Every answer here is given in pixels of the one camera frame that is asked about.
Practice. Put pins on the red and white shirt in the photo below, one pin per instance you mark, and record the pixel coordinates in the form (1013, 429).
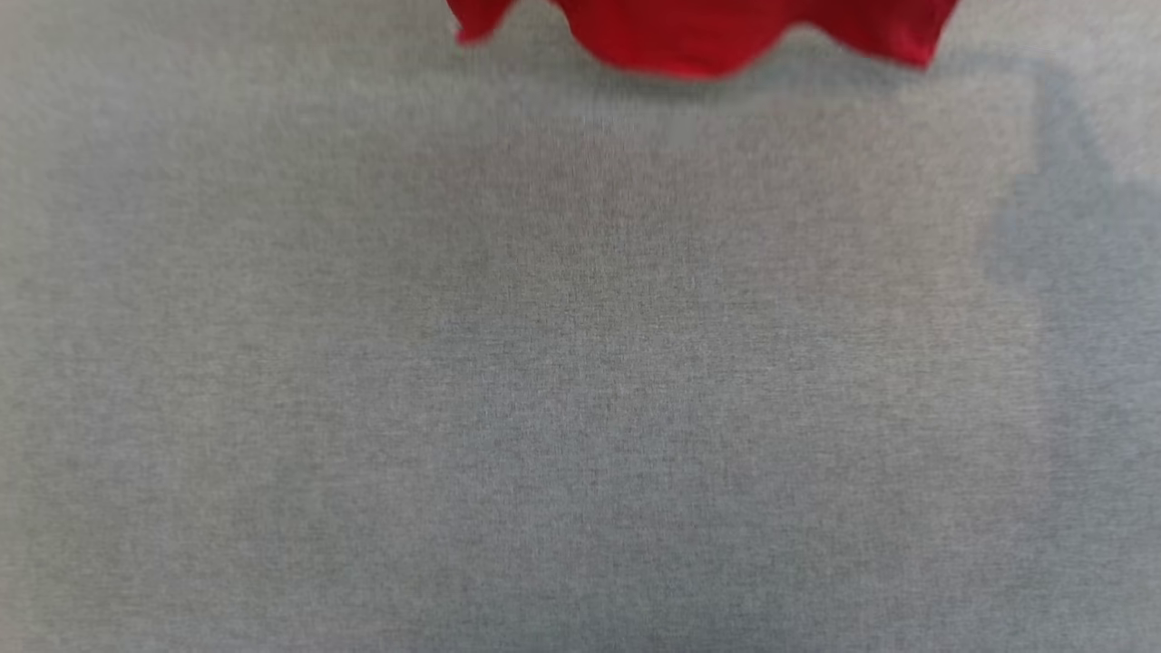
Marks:
(707, 36)

